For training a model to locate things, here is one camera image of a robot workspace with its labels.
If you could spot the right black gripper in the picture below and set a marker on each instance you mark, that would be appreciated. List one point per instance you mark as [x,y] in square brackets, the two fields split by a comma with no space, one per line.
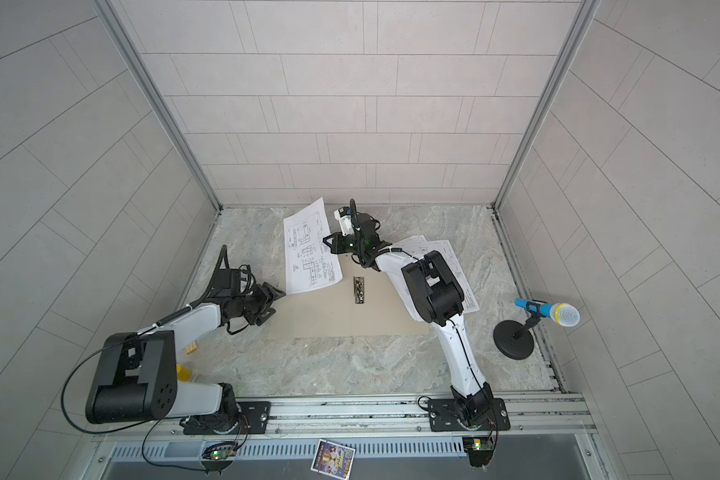
[340,246]

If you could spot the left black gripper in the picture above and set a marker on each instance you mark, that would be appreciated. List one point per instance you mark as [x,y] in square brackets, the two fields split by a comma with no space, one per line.
[265,297]

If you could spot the printed drawing sheet top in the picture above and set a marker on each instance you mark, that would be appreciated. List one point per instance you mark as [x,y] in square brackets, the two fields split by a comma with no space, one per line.
[309,264]

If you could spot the beige cardboard folder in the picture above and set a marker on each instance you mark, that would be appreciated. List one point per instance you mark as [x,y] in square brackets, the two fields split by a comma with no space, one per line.
[332,311]

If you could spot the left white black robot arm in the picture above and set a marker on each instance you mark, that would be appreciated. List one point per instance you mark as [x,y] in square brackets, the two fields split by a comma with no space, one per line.
[136,381]

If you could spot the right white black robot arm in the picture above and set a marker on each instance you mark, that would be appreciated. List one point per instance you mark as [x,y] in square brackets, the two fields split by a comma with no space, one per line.
[432,294]

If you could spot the metal folder clip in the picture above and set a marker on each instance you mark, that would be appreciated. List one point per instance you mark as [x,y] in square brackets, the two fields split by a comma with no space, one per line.
[359,289]

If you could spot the yellow cylinder block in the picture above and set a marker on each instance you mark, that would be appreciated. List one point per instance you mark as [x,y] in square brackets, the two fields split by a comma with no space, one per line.
[183,374]

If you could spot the left green circuit board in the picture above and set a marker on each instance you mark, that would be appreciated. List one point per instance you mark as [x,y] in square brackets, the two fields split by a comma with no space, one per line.
[220,452]

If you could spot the colourful picture card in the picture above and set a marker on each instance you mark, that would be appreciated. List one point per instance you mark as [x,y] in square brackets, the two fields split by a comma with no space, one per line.
[333,460]

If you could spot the blue yellow toy microphone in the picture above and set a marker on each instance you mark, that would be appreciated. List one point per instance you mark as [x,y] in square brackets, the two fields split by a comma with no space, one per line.
[564,314]

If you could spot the right circuit board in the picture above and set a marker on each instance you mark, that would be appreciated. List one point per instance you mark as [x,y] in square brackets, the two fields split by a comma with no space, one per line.
[479,450]

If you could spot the aluminium mounting rail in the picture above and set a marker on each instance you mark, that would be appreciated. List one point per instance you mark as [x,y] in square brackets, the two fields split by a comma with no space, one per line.
[409,415]

